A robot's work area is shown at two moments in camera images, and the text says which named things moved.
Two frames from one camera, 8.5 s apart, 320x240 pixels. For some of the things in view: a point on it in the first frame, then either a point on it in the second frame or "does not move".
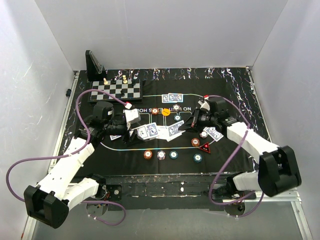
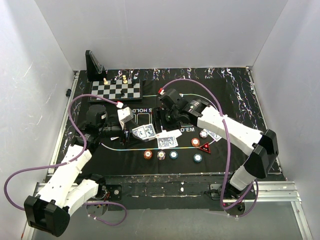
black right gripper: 195,120 -> 158,114
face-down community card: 173,130 -> 165,142
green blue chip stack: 173,155 does not move
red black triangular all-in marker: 205,147 does not move
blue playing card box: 148,132 does not move
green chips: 197,158 does not move
